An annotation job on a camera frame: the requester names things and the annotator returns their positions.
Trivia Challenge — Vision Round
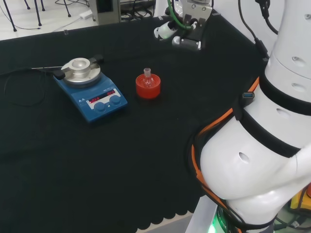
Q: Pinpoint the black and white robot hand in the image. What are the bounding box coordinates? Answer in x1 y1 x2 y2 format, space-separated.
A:
154 0 214 51

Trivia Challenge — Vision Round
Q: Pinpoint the clear glass round-bottom flask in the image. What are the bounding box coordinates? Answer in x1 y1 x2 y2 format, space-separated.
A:
143 67 154 88

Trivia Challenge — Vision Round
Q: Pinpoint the grey metal cabinet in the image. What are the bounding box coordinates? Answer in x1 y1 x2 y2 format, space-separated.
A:
89 0 121 24

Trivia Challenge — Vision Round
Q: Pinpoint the blue base heater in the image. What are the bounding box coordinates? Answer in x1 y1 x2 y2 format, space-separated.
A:
53 54 129 125

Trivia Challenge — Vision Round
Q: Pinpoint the black tripod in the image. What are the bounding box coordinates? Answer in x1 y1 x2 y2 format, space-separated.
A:
34 0 72 27
0 0 31 33

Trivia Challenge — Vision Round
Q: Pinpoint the thin metal probe rod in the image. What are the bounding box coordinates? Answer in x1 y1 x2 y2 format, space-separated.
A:
31 65 64 70

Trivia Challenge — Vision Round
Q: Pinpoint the black bench cloth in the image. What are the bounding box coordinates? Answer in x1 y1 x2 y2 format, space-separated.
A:
0 11 271 233

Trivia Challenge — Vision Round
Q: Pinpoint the yellow stop button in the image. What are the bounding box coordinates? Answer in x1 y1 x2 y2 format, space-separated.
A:
290 183 311 215

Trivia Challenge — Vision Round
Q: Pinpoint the green cable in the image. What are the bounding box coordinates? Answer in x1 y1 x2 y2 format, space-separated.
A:
167 0 195 32

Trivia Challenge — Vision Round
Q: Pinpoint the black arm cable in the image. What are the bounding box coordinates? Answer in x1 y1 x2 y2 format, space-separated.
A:
237 0 271 62

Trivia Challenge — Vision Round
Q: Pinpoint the black floor cable bundle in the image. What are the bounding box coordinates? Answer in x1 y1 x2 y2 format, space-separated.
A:
120 0 156 23

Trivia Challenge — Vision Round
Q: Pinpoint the red ribbed flask ring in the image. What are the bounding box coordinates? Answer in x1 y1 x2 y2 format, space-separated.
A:
135 73 162 100

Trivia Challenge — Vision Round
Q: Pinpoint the orange cable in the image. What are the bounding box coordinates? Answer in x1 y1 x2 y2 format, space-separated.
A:
190 77 261 233

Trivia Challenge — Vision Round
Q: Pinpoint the black heater cable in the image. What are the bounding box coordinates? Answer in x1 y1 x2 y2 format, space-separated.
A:
0 68 58 108

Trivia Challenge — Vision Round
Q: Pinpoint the white mounting pedestal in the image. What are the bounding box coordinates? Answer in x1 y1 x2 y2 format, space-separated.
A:
185 196 220 233

